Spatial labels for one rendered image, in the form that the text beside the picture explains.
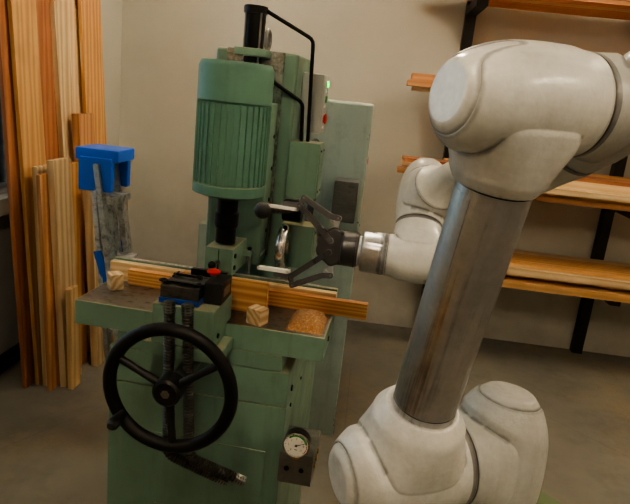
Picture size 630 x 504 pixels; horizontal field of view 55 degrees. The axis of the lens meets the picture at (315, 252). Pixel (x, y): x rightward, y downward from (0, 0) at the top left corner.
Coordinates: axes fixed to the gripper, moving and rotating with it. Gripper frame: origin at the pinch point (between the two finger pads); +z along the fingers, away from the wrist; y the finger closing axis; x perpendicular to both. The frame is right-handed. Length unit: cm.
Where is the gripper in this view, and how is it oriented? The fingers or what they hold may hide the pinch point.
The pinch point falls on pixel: (267, 237)
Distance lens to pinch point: 132.1
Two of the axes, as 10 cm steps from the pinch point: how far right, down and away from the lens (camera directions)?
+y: 1.4, -9.9, -0.8
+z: -9.8, -1.4, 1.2
